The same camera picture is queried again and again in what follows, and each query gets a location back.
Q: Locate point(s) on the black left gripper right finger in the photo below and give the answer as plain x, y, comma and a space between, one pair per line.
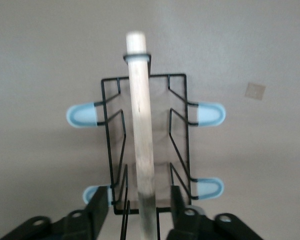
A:
197, 227

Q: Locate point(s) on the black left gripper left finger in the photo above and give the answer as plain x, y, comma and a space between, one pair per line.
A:
72, 225

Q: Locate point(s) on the small brown tape square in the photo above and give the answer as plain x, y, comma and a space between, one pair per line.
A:
255, 91

